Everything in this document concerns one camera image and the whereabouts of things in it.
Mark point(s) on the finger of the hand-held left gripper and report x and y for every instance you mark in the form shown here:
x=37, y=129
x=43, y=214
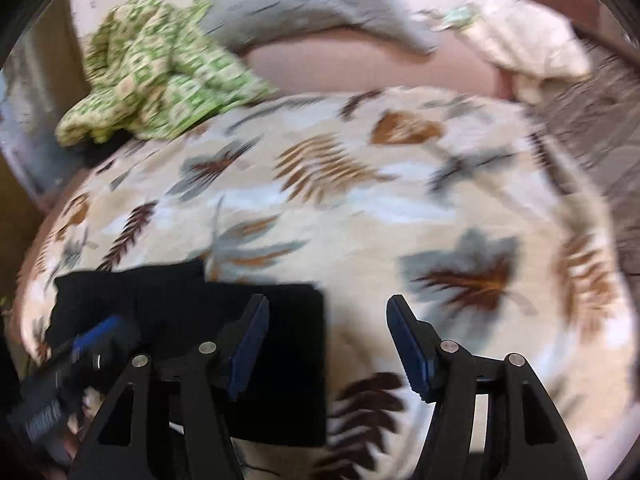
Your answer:
x=102, y=335

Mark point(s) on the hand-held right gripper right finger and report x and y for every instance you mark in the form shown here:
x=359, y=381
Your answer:
x=412, y=355

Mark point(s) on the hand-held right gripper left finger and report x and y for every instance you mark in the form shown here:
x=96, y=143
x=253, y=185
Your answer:
x=247, y=355

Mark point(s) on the black pants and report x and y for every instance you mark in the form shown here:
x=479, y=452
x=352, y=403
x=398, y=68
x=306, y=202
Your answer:
x=290, y=340

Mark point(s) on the cream leaf print blanket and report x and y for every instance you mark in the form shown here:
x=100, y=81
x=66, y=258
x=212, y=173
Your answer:
x=400, y=200

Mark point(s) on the frosted glass door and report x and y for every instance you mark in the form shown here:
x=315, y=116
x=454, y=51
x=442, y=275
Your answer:
x=30, y=125

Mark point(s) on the green patterned quilt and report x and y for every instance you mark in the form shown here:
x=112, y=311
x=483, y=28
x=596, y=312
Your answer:
x=165, y=70

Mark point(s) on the pink bed sheet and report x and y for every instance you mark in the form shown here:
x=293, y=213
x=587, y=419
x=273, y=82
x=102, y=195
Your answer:
x=350, y=70

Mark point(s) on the striped floral bed sheet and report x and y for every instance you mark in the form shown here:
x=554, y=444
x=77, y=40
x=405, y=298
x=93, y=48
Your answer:
x=600, y=125

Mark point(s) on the white floral cloth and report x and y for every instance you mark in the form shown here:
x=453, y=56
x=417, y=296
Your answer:
x=530, y=45

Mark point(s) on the small light green object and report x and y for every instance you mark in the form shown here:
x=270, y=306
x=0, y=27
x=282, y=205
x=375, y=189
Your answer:
x=462, y=14

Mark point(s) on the grey quilted pillow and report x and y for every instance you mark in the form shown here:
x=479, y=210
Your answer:
x=320, y=5

